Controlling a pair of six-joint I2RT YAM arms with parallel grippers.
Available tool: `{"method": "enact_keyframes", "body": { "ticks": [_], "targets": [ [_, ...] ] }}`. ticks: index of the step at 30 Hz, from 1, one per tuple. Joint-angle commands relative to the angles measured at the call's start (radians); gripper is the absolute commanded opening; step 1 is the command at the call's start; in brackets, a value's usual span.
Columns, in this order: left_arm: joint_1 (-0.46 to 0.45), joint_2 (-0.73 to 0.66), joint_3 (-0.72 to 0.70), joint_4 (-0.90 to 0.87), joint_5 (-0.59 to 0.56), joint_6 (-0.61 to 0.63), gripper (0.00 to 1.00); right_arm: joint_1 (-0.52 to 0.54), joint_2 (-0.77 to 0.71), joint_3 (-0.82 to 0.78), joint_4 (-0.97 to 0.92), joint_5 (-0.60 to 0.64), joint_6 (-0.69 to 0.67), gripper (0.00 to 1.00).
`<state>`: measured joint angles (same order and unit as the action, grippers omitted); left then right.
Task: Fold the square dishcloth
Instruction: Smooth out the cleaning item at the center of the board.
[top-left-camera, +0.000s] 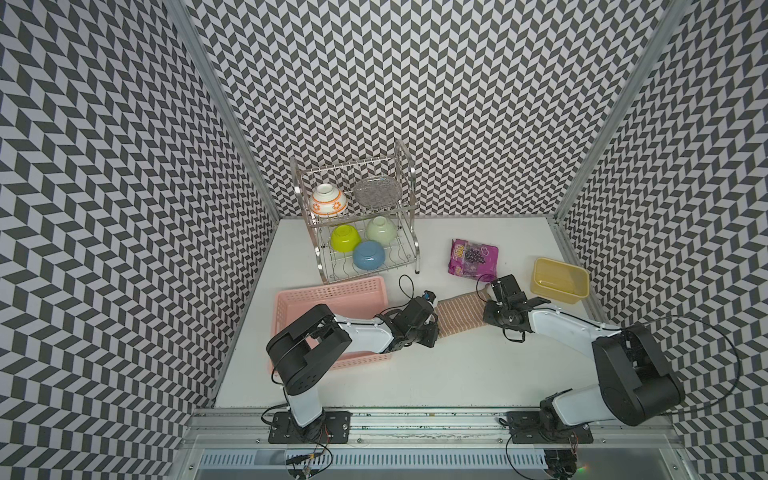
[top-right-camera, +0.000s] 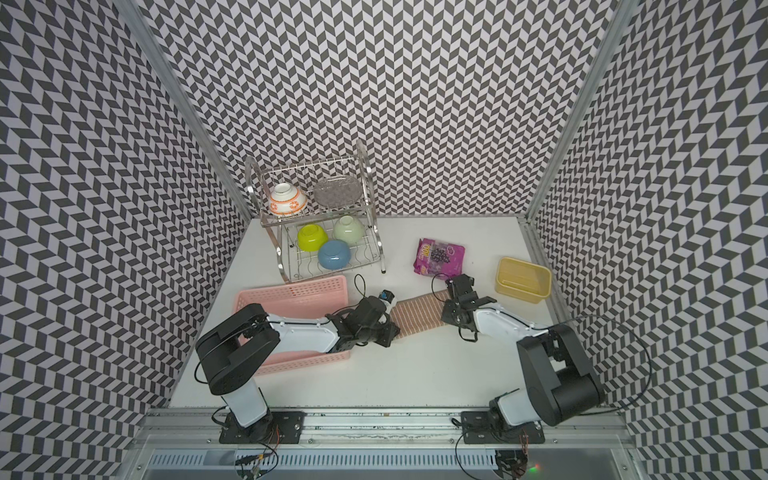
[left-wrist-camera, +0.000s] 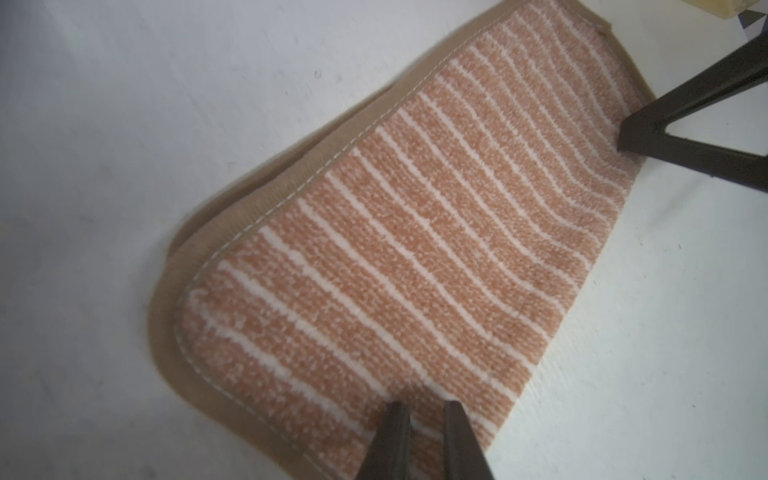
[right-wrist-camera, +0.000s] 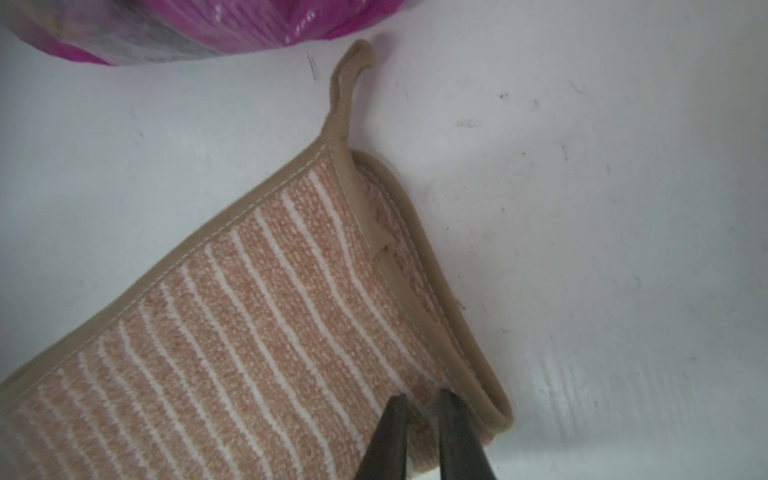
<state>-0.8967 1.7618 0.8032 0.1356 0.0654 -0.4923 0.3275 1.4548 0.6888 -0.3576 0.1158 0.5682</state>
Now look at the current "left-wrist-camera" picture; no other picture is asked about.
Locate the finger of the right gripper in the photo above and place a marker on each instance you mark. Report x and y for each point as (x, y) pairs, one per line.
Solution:
(741, 70)
(745, 169)

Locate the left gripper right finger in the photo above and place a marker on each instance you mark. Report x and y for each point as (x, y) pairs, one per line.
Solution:
(463, 458)

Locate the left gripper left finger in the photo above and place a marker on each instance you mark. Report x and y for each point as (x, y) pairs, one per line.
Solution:
(388, 456)

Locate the striped brown dishcloth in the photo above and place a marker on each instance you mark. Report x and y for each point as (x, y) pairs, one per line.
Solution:
(423, 247)

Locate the yellow plastic tray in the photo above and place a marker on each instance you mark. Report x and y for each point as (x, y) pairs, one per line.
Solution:
(724, 9)

